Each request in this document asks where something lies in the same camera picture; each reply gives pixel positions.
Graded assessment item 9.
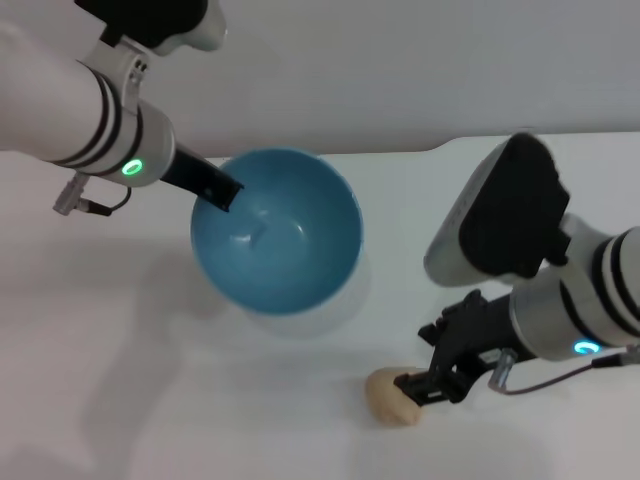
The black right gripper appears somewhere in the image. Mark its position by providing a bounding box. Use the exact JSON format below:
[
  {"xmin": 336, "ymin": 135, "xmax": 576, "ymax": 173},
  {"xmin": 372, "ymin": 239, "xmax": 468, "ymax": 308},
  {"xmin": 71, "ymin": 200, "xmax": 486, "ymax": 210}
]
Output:
[{"xmin": 393, "ymin": 288, "xmax": 524, "ymax": 407}]

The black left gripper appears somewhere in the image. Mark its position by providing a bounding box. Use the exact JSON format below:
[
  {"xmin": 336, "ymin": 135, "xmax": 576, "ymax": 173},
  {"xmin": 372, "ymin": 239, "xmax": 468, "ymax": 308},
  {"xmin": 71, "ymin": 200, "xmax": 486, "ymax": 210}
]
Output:
[{"xmin": 159, "ymin": 143, "xmax": 246, "ymax": 215}]

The beige egg yolk pastry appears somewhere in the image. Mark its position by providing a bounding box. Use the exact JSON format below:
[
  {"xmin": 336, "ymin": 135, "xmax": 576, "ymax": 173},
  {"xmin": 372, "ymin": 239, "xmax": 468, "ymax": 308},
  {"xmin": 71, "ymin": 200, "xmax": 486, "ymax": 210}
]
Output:
[{"xmin": 364, "ymin": 366, "xmax": 427, "ymax": 429}]

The blue ceramic bowl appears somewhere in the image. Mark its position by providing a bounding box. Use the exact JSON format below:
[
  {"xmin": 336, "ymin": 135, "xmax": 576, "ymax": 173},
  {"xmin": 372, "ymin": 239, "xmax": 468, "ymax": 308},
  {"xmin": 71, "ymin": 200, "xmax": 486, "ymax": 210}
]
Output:
[{"xmin": 189, "ymin": 145, "xmax": 366, "ymax": 320}]

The right arm connector cable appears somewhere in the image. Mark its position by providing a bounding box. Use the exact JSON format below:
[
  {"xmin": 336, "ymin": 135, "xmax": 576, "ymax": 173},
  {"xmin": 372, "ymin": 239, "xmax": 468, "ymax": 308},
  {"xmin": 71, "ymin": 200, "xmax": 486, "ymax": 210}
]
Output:
[{"xmin": 488, "ymin": 347, "xmax": 640, "ymax": 397}]

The arm connector cable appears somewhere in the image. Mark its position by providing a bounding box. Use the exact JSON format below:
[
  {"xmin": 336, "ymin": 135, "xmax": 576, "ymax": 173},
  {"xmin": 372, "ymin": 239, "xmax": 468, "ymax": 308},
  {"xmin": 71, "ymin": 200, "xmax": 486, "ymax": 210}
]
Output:
[
  {"xmin": 488, "ymin": 347, "xmax": 640, "ymax": 397},
  {"xmin": 52, "ymin": 172, "xmax": 132, "ymax": 217}
]

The left arm connector cable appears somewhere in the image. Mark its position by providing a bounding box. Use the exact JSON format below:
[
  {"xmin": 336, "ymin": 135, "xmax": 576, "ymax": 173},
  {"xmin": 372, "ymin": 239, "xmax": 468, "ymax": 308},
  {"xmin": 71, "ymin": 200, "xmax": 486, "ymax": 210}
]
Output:
[{"xmin": 52, "ymin": 172, "xmax": 132, "ymax": 217}]

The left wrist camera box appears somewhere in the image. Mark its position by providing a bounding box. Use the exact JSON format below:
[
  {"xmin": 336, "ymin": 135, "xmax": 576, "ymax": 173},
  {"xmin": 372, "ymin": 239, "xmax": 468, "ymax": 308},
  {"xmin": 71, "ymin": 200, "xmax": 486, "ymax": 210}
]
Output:
[{"xmin": 73, "ymin": 0, "xmax": 229, "ymax": 57}]

